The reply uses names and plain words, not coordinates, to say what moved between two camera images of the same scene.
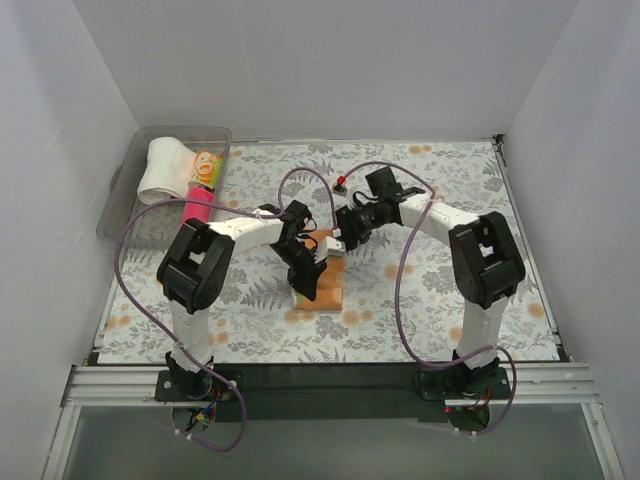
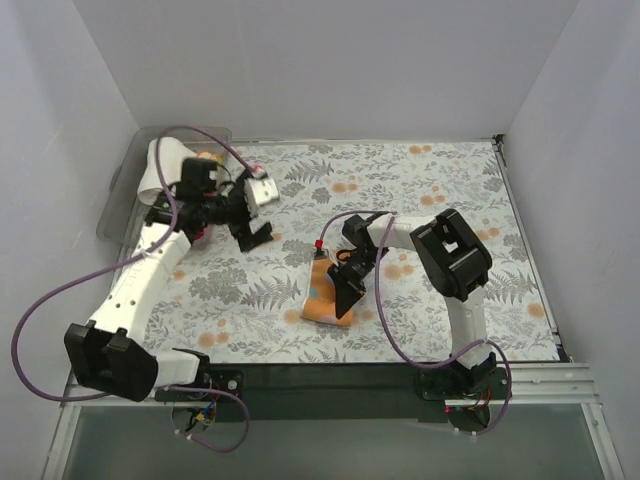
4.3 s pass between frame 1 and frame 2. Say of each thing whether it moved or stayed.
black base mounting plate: stayed
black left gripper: moved
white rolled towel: stayed
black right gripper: moved
